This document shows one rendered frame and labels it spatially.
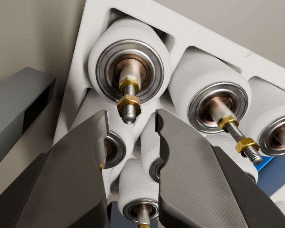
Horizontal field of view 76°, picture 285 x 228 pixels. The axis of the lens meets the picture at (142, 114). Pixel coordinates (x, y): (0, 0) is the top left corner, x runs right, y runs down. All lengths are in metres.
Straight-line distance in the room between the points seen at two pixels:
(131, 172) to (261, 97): 0.26
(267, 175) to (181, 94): 0.43
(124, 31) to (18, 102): 0.26
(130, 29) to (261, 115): 0.21
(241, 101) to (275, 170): 0.37
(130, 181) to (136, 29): 0.27
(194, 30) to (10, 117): 0.31
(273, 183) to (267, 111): 0.33
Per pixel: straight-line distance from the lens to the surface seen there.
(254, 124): 0.30
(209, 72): 0.23
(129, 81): 0.17
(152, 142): 0.29
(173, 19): 0.27
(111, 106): 0.28
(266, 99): 0.32
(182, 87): 0.24
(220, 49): 0.30
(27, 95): 0.42
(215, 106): 0.24
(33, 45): 0.51
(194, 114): 0.24
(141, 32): 0.20
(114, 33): 0.20
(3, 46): 0.54
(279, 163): 0.60
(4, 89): 0.43
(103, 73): 0.21
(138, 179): 0.37
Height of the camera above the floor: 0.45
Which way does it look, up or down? 58 degrees down
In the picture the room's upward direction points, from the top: 175 degrees clockwise
